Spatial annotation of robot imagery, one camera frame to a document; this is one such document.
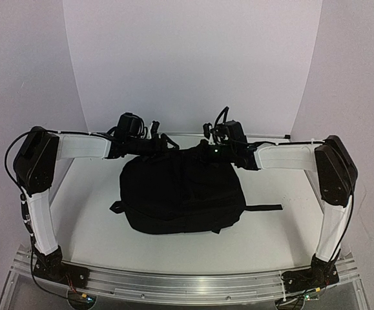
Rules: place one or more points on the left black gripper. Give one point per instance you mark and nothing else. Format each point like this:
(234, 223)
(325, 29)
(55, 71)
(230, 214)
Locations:
(162, 146)

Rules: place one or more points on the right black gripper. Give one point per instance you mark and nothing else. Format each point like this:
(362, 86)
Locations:
(208, 147)

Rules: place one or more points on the black student backpack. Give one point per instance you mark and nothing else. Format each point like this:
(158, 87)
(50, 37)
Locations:
(182, 191)

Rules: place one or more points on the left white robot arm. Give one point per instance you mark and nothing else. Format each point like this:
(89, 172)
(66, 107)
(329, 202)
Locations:
(34, 169)

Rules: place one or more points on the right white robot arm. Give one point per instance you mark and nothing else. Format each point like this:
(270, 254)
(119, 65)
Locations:
(337, 176)

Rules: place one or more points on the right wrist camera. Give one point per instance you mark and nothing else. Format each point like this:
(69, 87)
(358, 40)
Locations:
(234, 132)

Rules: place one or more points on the aluminium mounting rail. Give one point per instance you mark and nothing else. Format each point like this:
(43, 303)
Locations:
(178, 289)

